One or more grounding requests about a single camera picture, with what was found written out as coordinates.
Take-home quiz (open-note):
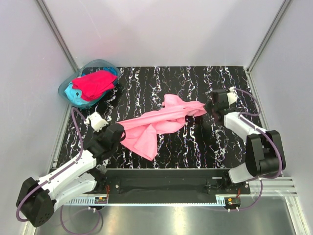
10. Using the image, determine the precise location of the pink t shirt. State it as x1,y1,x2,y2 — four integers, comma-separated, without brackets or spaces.
119,94,206,161

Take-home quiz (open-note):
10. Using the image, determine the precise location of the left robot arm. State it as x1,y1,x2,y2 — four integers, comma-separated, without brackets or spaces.
16,124,126,227

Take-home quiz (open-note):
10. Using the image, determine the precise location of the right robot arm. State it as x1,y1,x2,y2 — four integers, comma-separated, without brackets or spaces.
204,87,286,194

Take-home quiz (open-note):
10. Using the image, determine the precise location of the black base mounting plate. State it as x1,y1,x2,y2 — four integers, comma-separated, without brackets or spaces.
91,169,250,205

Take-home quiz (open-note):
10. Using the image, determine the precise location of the teal blue t shirt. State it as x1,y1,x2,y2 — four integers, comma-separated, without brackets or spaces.
64,65,117,107

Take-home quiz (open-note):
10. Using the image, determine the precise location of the magenta t shirt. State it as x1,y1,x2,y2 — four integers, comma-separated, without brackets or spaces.
71,70,118,101

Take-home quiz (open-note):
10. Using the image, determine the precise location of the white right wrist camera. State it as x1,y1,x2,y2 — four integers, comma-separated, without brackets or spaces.
226,87,238,106

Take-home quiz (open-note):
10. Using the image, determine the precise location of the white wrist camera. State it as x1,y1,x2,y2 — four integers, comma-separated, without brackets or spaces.
226,87,238,106
84,112,109,132

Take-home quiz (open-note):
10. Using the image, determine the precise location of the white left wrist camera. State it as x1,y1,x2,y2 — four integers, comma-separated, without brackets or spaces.
84,112,109,132

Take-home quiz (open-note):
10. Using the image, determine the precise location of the white slotted cable duct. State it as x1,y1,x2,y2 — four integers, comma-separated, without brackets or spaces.
65,195,108,207

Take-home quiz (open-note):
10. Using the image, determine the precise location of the aluminium front rail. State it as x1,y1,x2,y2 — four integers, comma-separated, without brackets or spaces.
33,176,298,196

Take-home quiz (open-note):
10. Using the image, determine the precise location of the right aluminium corner post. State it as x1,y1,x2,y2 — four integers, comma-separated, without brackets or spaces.
246,0,293,73

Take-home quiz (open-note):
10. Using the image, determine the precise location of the aluminium corner post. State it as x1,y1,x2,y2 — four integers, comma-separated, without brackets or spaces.
35,0,79,72
246,0,293,73

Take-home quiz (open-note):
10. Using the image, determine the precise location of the left aluminium corner post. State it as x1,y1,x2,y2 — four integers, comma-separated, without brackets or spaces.
35,0,79,72

